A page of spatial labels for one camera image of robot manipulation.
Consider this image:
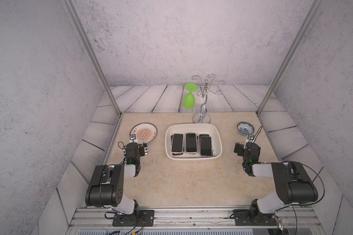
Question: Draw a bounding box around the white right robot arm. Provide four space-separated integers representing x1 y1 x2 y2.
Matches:
231 142 318 226

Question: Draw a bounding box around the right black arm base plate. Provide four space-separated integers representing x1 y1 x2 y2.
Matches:
229 210 277 226

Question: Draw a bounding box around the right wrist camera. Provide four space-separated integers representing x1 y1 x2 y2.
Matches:
247 134 255 141

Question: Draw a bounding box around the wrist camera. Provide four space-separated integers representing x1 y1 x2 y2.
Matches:
247 134 255 141
129 134 136 141

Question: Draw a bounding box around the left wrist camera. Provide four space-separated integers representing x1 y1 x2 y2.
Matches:
129 134 136 141

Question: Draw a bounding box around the left aluminium frame post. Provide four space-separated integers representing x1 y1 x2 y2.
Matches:
62 0 122 116

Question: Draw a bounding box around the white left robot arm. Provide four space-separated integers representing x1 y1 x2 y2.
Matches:
85 142 148 216

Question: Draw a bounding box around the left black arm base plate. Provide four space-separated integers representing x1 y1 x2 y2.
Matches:
112 210 155 227

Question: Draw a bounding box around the aluminium rail front frame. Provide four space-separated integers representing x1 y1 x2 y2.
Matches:
66 207 326 235

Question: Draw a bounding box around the right aluminium frame post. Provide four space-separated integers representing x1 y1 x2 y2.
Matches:
256 0 324 117

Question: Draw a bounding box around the silver wire glass rack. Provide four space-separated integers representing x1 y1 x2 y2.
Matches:
192 73 226 124

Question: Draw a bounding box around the orange patterned round plate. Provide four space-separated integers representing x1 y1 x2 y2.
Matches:
129 122 158 144

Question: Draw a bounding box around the phone with purple clear case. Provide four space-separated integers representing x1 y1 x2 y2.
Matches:
200 137 213 157

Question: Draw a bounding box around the aluminium frame post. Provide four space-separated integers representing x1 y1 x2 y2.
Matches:
62 0 122 116
256 0 324 117

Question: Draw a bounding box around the blue white ceramic bowl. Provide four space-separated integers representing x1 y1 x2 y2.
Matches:
237 121 255 136

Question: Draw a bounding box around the white plastic storage box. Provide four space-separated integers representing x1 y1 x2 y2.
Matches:
165 123 223 161

